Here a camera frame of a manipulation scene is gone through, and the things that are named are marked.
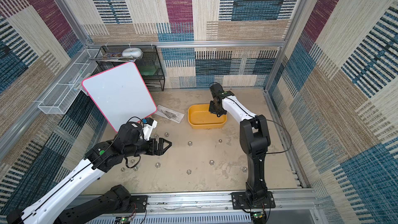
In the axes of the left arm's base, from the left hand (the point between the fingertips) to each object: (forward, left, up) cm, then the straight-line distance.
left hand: (165, 142), depth 70 cm
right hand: (+28, -25, -12) cm, 39 cm away
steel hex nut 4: (-4, +19, -22) cm, 30 cm away
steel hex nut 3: (+12, -28, -22) cm, 37 cm away
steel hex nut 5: (-1, -22, -22) cm, 30 cm away
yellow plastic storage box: (+29, -16, -22) cm, 39 cm away
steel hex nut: (+16, +5, -21) cm, 27 cm away
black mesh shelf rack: (+57, +19, +6) cm, 61 cm away
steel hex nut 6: (-6, -9, -22) cm, 25 cm away
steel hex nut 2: (+11, -9, -22) cm, 26 cm away
